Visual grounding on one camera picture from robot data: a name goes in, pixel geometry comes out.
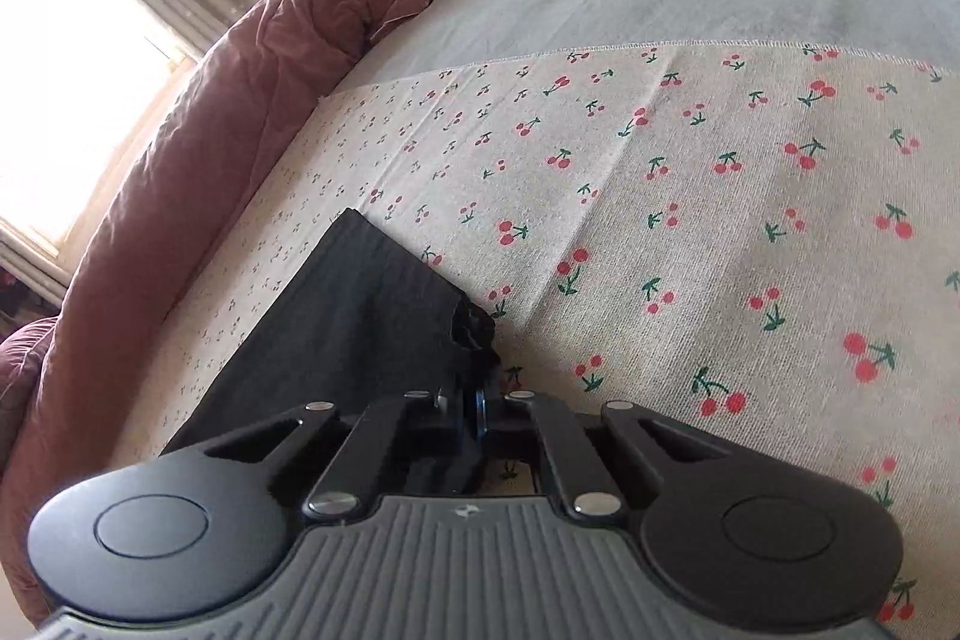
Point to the window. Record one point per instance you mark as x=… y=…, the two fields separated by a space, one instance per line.
x=67 y=85

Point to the black pants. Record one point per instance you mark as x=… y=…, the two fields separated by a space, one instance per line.
x=352 y=302

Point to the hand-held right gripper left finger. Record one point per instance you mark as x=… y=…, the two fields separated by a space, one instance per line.
x=448 y=416

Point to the white radiator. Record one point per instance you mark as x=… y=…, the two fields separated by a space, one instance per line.
x=30 y=276

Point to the pink duvet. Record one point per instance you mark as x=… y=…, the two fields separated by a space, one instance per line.
x=225 y=108

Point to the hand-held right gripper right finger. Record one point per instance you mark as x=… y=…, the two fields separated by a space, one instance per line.
x=507 y=419

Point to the cherry printed bed cover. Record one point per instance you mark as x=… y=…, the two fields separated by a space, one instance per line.
x=675 y=220

